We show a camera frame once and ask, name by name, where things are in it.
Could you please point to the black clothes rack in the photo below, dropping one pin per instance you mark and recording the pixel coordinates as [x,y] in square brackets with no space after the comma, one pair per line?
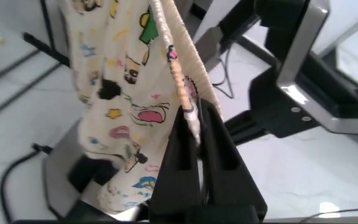
[42,46]

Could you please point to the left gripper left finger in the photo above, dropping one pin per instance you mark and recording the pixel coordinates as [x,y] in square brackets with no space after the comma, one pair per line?
[176,186]

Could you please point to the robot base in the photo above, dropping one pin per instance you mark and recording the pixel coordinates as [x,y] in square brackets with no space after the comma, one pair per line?
[306,93]

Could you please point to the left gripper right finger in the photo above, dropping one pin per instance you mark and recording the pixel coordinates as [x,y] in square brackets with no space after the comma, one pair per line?
[232,186]

